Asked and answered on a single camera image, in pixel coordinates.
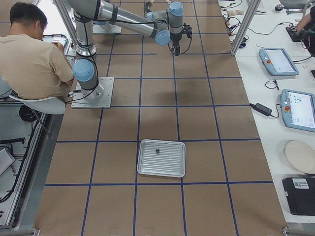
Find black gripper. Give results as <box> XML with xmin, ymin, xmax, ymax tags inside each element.
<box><xmin>170</xmin><ymin>33</ymin><xmax>182</xmax><ymax>56</ymax></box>

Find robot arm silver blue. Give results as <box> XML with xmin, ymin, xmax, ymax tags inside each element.
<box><xmin>54</xmin><ymin>0</ymin><xmax>191</xmax><ymax>108</ymax></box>

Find silver ribbed metal tray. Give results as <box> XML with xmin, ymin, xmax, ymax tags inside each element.
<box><xmin>137</xmin><ymin>139</ymin><xmax>186</xmax><ymax>178</ymax></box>

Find green brake shoe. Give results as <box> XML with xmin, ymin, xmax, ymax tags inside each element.
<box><xmin>144</xmin><ymin>2</ymin><xmax>153</xmax><ymax>13</ymax></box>

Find far blue teach pendant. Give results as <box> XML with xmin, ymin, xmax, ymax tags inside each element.
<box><xmin>259</xmin><ymin>48</ymin><xmax>299</xmax><ymax>76</ymax></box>

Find blue teach pendant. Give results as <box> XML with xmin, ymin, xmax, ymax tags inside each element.
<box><xmin>280</xmin><ymin>89</ymin><xmax>315</xmax><ymax>132</ymax></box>
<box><xmin>259</xmin><ymin>48</ymin><xmax>299</xmax><ymax>76</ymax></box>

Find black power adapter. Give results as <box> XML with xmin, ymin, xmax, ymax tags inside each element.
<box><xmin>250</xmin><ymin>103</ymin><xmax>272</xmax><ymax>117</ymax></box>

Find near blue teach pendant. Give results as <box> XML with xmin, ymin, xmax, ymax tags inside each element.
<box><xmin>280</xmin><ymin>89</ymin><xmax>315</xmax><ymax>132</ymax></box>

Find white plastic chair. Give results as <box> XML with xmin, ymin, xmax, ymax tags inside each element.
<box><xmin>9</xmin><ymin>95</ymin><xmax>66</xmax><ymax>138</ymax></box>

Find man in beige shirt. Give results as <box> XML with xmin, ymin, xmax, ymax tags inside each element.
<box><xmin>0</xmin><ymin>2</ymin><xmax>74</xmax><ymax>100</ymax></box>

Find beige round plate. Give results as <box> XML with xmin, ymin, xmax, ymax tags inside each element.
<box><xmin>285</xmin><ymin>140</ymin><xmax>315</xmax><ymax>175</ymax></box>

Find black laptop case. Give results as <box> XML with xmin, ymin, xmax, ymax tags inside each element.
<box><xmin>282</xmin><ymin>177</ymin><xmax>315</xmax><ymax>216</ymax></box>

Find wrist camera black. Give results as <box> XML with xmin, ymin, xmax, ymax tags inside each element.
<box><xmin>183</xmin><ymin>23</ymin><xmax>192</xmax><ymax>39</ymax></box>

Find tangled black cables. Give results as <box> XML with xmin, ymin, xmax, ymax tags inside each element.
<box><xmin>222</xmin><ymin>13</ymin><xmax>249</xmax><ymax>37</ymax></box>

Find aluminium frame post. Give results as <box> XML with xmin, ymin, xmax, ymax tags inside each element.
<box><xmin>230</xmin><ymin>0</ymin><xmax>260</xmax><ymax>56</ymax></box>

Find black loose cable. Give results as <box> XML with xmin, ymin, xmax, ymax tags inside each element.
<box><xmin>265</xmin><ymin>79</ymin><xmax>280</xmax><ymax>91</ymax></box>

